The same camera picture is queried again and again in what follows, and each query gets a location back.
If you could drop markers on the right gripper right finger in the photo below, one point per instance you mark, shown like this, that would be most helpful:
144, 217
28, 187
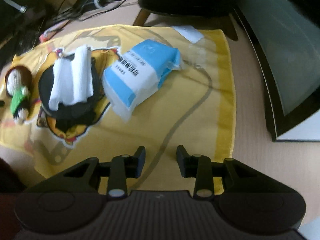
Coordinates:
196, 166

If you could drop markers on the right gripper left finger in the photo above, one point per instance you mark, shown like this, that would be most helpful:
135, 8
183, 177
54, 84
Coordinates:
123, 167

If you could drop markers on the black round container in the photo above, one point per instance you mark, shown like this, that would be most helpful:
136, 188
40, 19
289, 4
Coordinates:
66, 117

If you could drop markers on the white cleaning cloth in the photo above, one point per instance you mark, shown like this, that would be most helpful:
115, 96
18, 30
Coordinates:
73, 81

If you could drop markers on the yellow printed cloth mat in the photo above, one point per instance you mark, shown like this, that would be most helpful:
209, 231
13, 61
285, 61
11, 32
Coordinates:
195, 107

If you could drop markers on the blue white tissue pack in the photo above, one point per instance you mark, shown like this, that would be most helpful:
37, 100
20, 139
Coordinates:
138, 74

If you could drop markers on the pink tube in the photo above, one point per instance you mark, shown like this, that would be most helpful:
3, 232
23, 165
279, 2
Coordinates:
52, 31

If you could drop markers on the black power adapter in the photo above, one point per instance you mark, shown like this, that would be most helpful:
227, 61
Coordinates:
88, 5

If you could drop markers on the black framed tablet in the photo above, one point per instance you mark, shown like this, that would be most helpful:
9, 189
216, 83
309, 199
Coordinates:
285, 38

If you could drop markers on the black monitor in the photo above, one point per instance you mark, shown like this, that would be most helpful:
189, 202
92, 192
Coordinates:
17, 14

